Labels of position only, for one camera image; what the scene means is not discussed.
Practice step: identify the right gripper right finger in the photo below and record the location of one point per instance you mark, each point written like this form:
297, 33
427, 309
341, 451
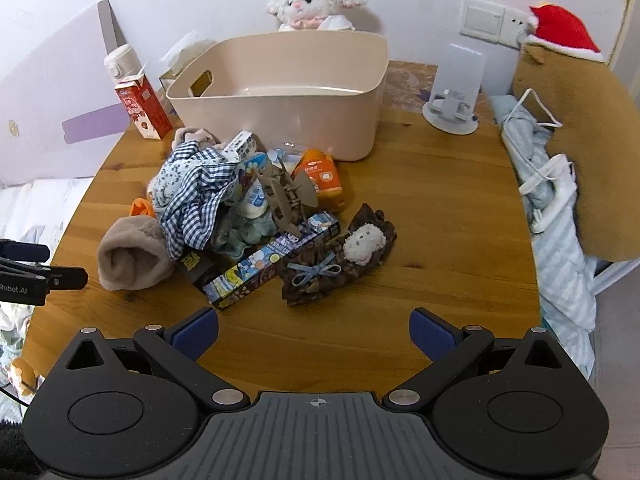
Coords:
453, 352

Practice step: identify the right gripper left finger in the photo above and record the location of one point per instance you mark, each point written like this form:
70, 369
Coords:
174, 353

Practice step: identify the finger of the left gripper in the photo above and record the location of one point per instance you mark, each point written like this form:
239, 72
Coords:
19, 251
58, 278

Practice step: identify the beige fluffy sock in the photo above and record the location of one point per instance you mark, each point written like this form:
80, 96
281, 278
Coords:
133, 255

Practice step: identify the black tag with gold character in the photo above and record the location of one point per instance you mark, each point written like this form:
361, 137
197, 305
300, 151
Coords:
194, 264

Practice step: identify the orange plush pouch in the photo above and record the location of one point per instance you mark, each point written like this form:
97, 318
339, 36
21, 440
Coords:
142, 207

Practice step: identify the green scrunchie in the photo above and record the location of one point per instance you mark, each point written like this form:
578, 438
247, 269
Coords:
234, 233

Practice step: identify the blue checkered cloth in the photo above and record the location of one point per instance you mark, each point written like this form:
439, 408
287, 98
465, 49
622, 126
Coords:
187, 192

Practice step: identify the long blue cartoon box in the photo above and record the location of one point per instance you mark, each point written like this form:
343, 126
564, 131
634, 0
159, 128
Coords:
264, 263

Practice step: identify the brown hair claw clip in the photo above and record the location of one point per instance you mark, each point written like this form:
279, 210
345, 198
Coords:
289, 199

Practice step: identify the blue cartoon milk box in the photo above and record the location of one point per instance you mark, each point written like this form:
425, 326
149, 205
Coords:
247, 172

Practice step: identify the small blue white carton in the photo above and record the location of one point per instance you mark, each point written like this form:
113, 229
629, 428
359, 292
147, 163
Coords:
240, 147

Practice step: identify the orange snack packet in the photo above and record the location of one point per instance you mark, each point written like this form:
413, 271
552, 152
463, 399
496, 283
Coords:
322, 171

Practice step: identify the clear packet white candy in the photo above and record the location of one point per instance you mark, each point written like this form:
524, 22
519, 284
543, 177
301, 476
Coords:
253, 204

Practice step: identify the lilac fleece cloth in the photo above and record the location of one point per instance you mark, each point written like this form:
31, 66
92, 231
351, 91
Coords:
204, 138

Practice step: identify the lilac leaning board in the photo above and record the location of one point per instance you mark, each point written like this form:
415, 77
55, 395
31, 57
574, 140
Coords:
60, 116

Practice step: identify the red milk carton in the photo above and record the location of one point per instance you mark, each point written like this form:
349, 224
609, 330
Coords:
143, 106

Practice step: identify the white phone stand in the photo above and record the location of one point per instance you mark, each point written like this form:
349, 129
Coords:
451, 105

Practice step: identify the tissue box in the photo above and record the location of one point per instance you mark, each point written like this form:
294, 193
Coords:
181, 54

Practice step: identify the beige plastic storage bin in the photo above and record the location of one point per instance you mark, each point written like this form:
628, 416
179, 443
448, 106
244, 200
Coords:
312, 89

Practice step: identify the red santa hat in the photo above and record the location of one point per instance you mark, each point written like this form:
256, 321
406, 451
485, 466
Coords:
559, 30

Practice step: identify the white lamb plush toy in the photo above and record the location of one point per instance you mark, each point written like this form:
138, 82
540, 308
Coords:
313, 14

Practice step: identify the wall switch and socket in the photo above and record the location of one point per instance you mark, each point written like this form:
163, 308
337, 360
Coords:
494, 23

